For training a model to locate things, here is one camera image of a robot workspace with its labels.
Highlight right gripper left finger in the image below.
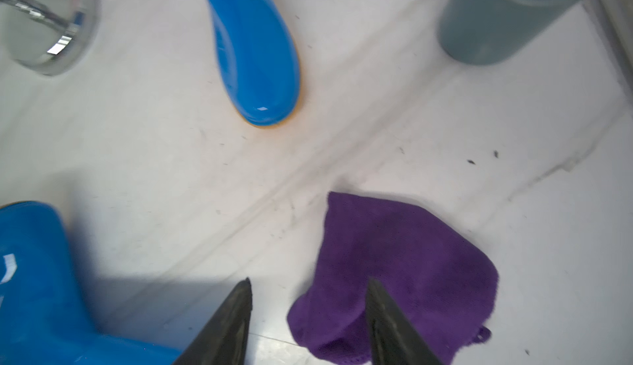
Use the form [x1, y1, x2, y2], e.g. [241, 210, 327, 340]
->
[173, 278, 253, 365]

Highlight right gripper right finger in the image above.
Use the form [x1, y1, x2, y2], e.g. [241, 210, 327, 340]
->
[365, 278, 442, 365]

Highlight blue rubber boot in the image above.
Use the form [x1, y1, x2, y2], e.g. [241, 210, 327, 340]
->
[1, 201, 181, 364]
[207, 0, 301, 127]

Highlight chrome hook stand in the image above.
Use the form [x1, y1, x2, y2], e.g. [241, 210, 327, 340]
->
[1, 0, 101, 76]

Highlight purple cloth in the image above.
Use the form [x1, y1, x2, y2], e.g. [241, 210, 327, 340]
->
[287, 192, 499, 364]

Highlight grey-green cup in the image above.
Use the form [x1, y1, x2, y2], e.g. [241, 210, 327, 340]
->
[438, 0, 581, 66]

